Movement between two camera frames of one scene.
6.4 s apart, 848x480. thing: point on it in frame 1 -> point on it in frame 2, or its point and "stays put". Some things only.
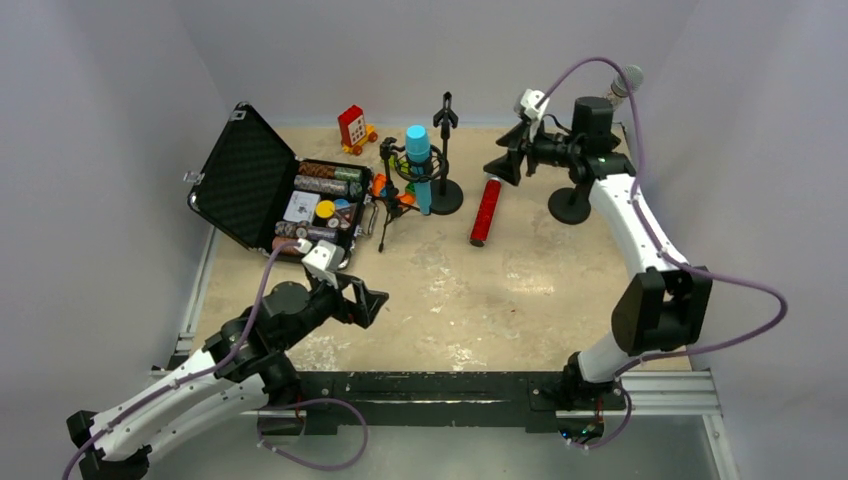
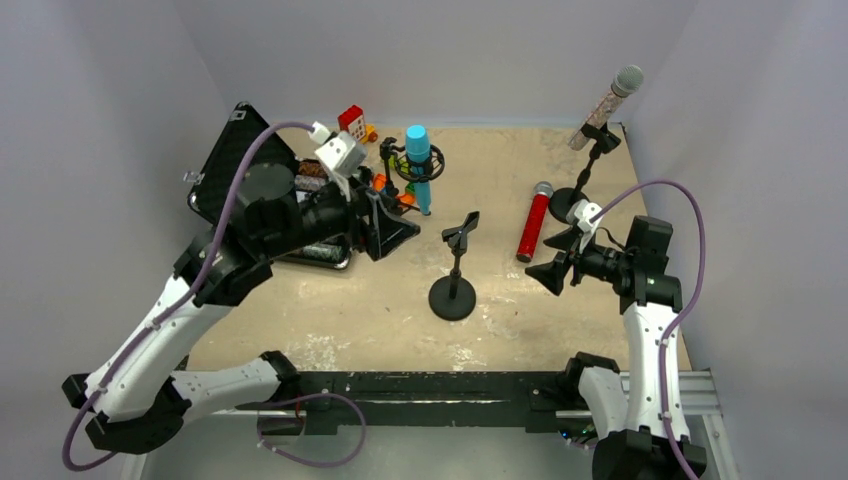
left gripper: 348,298 -> 366,221
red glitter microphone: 487,202 -> 538,207
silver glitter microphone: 620,90 stays put
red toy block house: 354,132 stays put
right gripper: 522,150 -> 570,261
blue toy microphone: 418,150 stays put
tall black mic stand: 446,196 -> 453,297
